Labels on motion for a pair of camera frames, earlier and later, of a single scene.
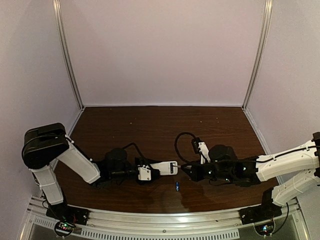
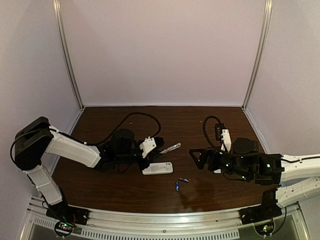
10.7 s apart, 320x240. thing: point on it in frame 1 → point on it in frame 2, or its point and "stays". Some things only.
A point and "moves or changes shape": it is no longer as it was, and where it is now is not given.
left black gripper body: x=156 y=172 → x=146 y=159
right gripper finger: x=189 y=170 → x=199 y=162
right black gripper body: x=198 y=172 → x=210 y=158
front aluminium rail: x=289 y=221 stays
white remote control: x=166 y=168 moves or changes shape
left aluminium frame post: x=59 y=27 stays
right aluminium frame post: x=260 y=55 stays
